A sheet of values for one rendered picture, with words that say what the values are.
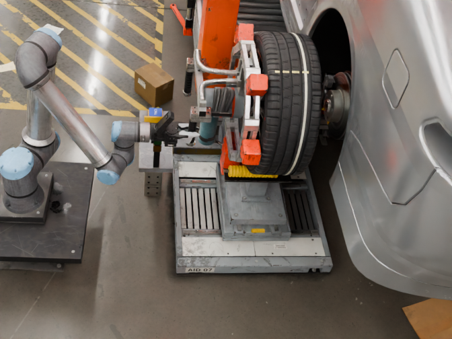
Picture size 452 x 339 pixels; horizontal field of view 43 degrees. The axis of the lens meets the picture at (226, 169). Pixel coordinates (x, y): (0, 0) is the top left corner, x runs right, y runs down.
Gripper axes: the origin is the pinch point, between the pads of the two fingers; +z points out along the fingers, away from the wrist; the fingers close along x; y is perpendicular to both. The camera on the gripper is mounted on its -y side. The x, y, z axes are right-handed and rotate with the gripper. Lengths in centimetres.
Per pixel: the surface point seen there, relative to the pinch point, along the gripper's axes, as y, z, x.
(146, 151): 37.9, -20.5, -23.2
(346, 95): -13, 68, -13
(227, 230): 68, 22, 4
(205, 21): -16, 6, -61
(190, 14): 59, 11, -184
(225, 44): -3, 18, -61
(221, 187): 68, 22, -25
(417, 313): 82, 121, 48
